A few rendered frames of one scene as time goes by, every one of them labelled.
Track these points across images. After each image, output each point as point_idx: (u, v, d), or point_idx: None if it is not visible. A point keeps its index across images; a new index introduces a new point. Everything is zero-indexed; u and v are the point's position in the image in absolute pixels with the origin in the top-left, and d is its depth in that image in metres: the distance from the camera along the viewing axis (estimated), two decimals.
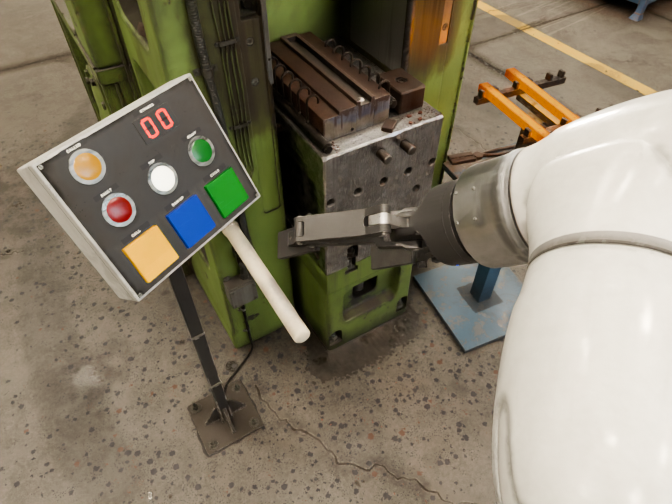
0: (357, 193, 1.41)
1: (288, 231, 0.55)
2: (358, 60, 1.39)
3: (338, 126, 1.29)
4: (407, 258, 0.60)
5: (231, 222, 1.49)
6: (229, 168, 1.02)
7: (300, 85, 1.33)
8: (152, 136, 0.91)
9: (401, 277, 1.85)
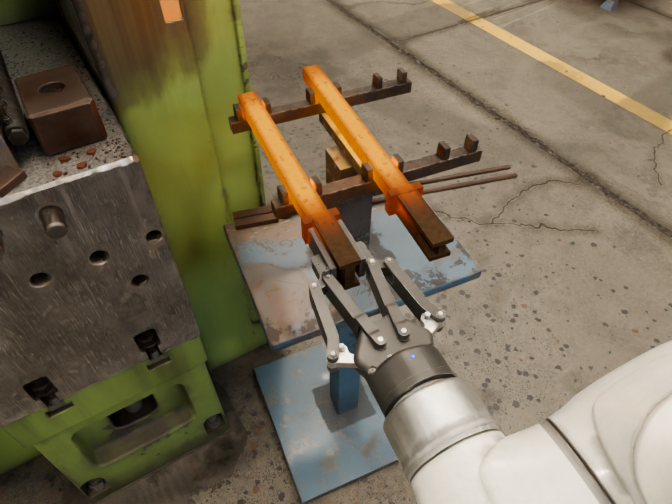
0: None
1: None
2: None
3: None
4: (323, 265, 0.57)
5: None
6: None
7: None
8: None
9: (191, 395, 1.17)
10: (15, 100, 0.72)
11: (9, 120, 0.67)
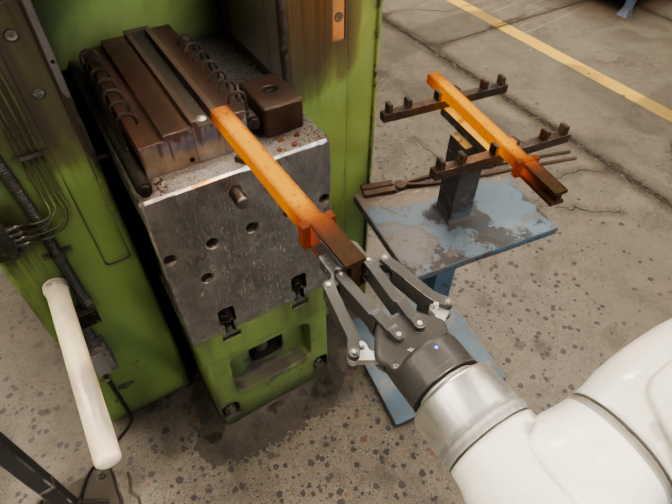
0: (213, 244, 1.03)
1: None
2: (211, 62, 1.00)
3: (167, 157, 0.91)
4: (332, 263, 0.57)
5: (54, 280, 1.11)
6: None
7: (121, 98, 0.94)
8: None
9: (312, 335, 1.47)
10: (241, 98, 1.01)
11: (249, 112, 0.96)
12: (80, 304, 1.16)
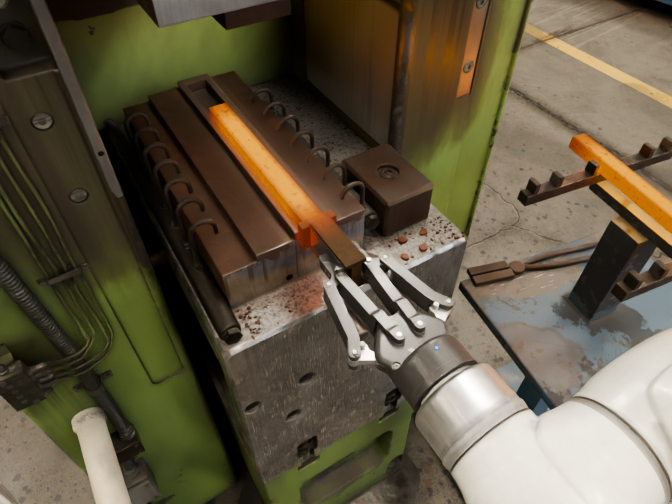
0: (306, 378, 0.76)
1: None
2: (306, 133, 0.74)
3: (258, 279, 0.64)
4: (332, 263, 0.57)
5: (88, 412, 0.84)
6: None
7: (189, 189, 0.68)
8: None
9: (393, 439, 1.20)
10: None
11: (365, 207, 0.69)
12: (120, 435, 0.90)
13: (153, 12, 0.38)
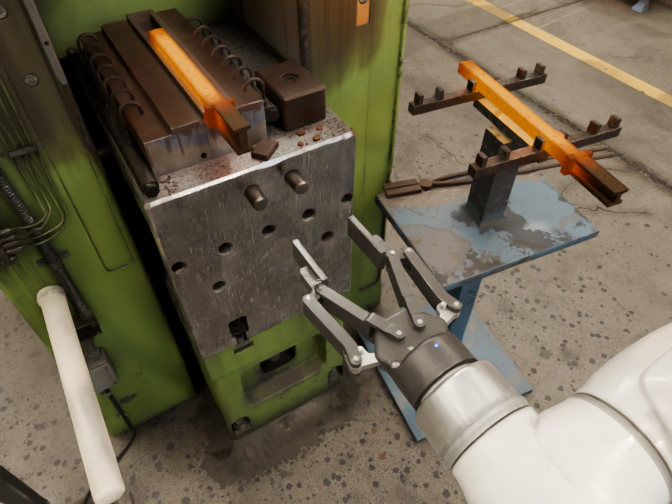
0: (226, 250, 0.93)
1: (362, 241, 0.62)
2: (224, 47, 0.90)
3: (176, 152, 0.81)
4: (313, 277, 0.56)
5: (50, 288, 1.01)
6: None
7: (124, 86, 0.84)
8: None
9: (328, 345, 1.37)
10: (257, 87, 0.91)
11: (267, 102, 0.86)
12: (79, 314, 1.06)
13: None
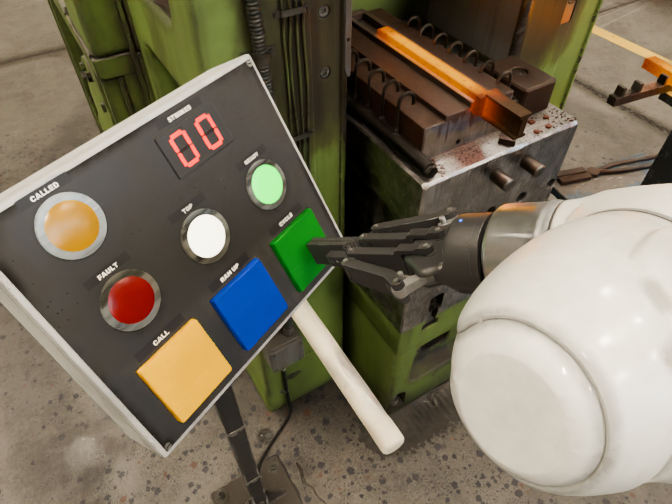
0: None
1: None
2: (459, 44, 0.99)
3: (441, 138, 0.89)
4: (340, 251, 0.57)
5: None
6: (307, 211, 0.63)
7: (383, 78, 0.93)
8: (189, 163, 0.52)
9: None
10: None
11: None
12: None
13: None
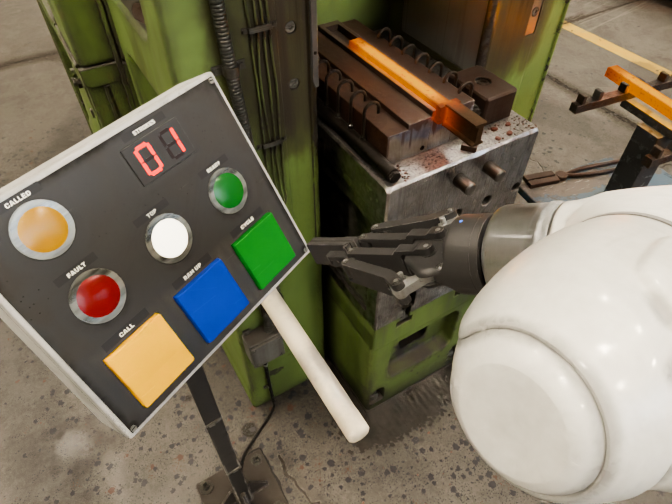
0: None
1: None
2: (425, 55, 1.04)
3: (405, 145, 0.95)
4: (340, 252, 0.57)
5: None
6: (268, 215, 0.68)
7: (352, 88, 0.99)
8: (153, 172, 0.57)
9: (458, 322, 1.51)
10: None
11: None
12: None
13: None
